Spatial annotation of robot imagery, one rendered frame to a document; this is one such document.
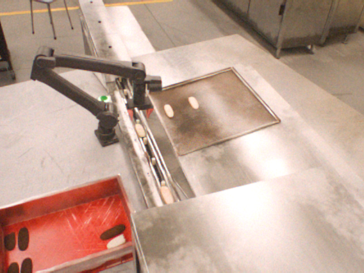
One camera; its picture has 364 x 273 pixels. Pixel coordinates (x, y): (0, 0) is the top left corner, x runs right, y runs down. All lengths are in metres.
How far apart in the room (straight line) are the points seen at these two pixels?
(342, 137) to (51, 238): 1.43
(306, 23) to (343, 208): 3.55
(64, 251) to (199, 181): 0.56
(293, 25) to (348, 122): 2.32
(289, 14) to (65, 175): 3.17
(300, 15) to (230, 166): 2.98
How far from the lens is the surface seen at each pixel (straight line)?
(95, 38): 2.42
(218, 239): 0.77
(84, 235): 1.37
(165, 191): 1.42
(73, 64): 1.48
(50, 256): 1.35
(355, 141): 1.96
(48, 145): 1.74
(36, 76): 1.52
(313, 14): 4.34
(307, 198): 0.89
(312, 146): 1.57
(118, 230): 1.35
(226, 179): 1.42
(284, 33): 4.21
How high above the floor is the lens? 1.94
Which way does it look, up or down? 40 degrees down
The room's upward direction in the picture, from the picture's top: 3 degrees clockwise
